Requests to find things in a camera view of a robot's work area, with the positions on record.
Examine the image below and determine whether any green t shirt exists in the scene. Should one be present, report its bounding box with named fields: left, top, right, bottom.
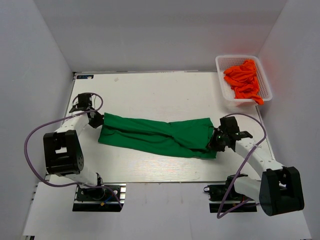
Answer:
left=98, top=113, right=217, bottom=159

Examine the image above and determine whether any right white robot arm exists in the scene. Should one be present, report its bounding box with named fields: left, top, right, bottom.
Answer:
left=203, top=113, right=305, bottom=219

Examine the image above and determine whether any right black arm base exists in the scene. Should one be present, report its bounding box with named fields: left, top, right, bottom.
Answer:
left=203, top=175, right=258, bottom=213

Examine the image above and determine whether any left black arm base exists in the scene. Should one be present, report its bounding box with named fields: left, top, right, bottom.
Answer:
left=72, top=184, right=126, bottom=213

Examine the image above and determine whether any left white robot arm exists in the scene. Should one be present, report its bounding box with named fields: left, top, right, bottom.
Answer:
left=43, top=92, right=106, bottom=200

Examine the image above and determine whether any blue table label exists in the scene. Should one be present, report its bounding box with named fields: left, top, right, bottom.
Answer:
left=76, top=74, right=94, bottom=80

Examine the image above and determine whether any orange t shirt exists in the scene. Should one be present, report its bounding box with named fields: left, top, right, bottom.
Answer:
left=223, top=59, right=264, bottom=105

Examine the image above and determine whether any white plastic basket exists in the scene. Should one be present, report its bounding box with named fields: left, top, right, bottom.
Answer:
left=215, top=54, right=273, bottom=106

